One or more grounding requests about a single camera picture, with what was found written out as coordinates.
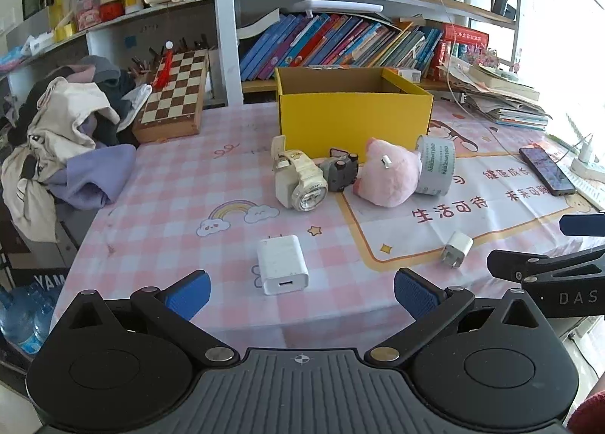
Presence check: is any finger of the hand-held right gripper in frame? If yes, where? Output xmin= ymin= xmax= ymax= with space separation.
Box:
xmin=487 ymin=247 xmax=605 ymax=284
xmin=559 ymin=212 xmax=605 ymax=237

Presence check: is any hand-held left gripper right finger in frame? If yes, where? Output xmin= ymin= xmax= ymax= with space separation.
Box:
xmin=365 ymin=268 xmax=554 ymax=365

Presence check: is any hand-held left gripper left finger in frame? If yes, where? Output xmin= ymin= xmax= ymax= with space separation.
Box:
xmin=59 ymin=270 xmax=241 ymax=365

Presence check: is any small white charger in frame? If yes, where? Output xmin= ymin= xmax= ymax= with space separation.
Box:
xmin=441 ymin=230 xmax=474 ymax=269

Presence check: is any large white charger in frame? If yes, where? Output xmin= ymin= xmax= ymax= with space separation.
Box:
xmin=253 ymin=234 xmax=309 ymax=297

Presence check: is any pink plush pig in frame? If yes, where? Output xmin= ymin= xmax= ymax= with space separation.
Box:
xmin=352 ymin=137 xmax=423 ymax=207

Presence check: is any clear packing tape roll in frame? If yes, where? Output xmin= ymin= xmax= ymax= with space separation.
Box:
xmin=415 ymin=134 xmax=457 ymax=195

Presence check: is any grey toy truck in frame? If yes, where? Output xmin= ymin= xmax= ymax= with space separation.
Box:
xmin=321 ymin=148 xmax=360 ymax=193

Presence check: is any cream wrist watch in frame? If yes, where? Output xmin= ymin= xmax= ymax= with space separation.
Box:
xmin=271 ymin=135 xmax=329 ymax=213

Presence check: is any yellow cardboard box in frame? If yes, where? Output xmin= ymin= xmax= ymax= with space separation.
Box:
xmin=275 ymin=66 xmax=434 ymax=158

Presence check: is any person's right forearm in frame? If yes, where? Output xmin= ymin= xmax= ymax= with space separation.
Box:
xmin=567 ymin=389 xmax=605 ymax=434

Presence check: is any white power strip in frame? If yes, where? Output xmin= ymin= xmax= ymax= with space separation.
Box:
xmin=569 ymin=134 xmax=605 ymax=210

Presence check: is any black smartphone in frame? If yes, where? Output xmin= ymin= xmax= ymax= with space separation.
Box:
xmin=518 ymin=145 xmax=577 ymax=198

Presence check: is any stack of magazines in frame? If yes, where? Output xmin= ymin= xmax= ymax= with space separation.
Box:
xmin=444 ymin=62 xmax=551 ymax=132

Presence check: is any black case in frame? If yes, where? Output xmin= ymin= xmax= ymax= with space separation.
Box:
xmin=7 ymin=266 xmax=71 ymax=295

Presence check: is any lilac garment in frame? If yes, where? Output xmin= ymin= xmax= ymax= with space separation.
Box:
xmin=47 ymin=143 xmax=138 ymax=210

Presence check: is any pack of water bottles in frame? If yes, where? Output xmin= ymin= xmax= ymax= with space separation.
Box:
xmin=0 ymin=285 xmax=60 ymax=354

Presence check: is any wooden chessboard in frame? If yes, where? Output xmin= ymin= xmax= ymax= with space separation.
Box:
xmin=131 ymin=48 xmax=210 ymax=144

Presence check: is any red book box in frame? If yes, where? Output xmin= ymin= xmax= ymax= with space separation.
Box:
xmin=428 ymin=22 xmax=490 ymax=80

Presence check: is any dark clothes pile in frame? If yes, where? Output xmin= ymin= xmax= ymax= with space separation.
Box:
xmin=19 ymin=56 xmax=154 ymax=146

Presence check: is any red tassel ornament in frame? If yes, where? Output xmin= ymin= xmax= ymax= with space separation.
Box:
xmin=150 ymin=40 xmax=177 ymax=93

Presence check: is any white wooden bookshelf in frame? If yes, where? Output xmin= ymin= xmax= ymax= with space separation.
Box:
xmin=0 ymin=0 xmax=521 ymax=108

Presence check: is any row of colourful books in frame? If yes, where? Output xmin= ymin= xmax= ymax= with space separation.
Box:
xmin=239 ymin=13 xmax=442 ymax=82

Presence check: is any flat white tablet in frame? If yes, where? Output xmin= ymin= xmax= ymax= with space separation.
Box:
xmin=290 ymin=0 xmax=383 ymax=16

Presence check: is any white charging cable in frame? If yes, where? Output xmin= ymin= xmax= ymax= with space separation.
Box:
xmin=420 ymin=0 xmax=521 ymax=156

